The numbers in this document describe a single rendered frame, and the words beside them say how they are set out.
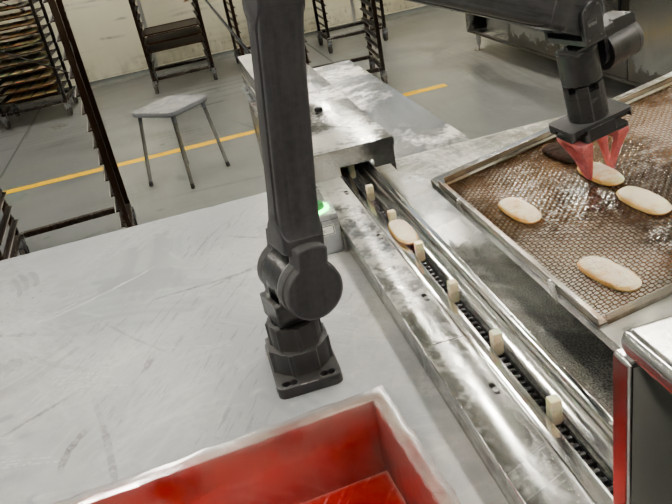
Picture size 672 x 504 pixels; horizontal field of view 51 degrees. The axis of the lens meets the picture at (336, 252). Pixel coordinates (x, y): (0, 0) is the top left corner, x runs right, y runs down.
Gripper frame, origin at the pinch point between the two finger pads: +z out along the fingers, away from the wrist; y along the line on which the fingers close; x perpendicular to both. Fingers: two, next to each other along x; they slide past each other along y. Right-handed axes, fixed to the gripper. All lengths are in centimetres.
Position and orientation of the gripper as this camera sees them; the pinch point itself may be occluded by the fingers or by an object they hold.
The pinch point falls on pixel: (598, 169)
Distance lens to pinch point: 117.1
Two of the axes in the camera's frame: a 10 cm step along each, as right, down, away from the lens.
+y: -9.0, 4.3, -1.0
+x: 2.8, 3.9, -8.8
